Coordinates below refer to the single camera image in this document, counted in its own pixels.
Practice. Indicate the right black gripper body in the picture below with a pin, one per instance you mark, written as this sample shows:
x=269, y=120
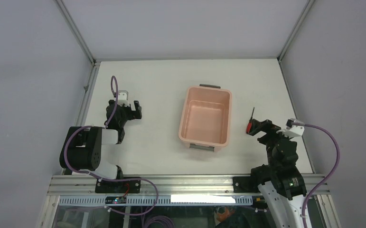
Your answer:
x=273, y=136

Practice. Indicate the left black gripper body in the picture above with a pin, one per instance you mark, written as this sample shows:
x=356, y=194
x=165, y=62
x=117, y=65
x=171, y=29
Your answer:
x=126, y=113

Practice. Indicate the red handled screwdriver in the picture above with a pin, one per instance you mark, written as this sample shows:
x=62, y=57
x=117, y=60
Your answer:
x=249, y=126

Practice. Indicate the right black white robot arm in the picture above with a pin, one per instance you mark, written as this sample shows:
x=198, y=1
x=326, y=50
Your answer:
x=279, y=181

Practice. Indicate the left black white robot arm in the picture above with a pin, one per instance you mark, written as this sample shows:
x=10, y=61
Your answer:
x=82, y=149

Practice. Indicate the pink plastic bin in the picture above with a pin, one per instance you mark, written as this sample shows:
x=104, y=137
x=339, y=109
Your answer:
x=206, y=118

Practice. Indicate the small electronics board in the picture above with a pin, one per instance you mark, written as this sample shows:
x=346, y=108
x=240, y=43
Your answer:
x=115, y=200

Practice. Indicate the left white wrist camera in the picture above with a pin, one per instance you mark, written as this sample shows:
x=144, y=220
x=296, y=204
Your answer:
x=122, y=99

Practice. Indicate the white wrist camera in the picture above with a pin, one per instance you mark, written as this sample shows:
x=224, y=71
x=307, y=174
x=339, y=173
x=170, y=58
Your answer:
x=122, y=99
x=294, y=128

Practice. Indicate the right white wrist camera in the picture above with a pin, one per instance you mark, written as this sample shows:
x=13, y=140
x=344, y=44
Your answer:
x=294, y=128

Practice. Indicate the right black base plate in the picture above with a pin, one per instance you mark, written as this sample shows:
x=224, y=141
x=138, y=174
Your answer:
x=245, y=184

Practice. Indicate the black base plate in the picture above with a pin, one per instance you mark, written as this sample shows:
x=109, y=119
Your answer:
x=245, y=184
x=117, y=185

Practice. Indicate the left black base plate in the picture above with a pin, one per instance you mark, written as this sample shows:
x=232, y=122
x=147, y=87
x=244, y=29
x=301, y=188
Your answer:
x=117, y=185

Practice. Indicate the aluminium front rail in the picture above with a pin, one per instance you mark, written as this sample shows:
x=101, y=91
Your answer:
x=150, y=185

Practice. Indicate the right aluminium frame post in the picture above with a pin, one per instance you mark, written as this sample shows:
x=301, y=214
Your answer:
x=309, y=4

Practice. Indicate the aluminium frame post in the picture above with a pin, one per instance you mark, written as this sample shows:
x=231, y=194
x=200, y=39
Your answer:
x=74, y=29
x=309, y=4

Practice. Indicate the white slotted cable duct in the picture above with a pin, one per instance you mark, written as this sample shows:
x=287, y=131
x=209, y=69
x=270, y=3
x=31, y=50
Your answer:
x=172, y=200

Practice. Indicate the left aluminium frame post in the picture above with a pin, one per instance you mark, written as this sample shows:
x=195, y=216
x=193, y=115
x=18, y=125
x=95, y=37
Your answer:
x=74, y=29

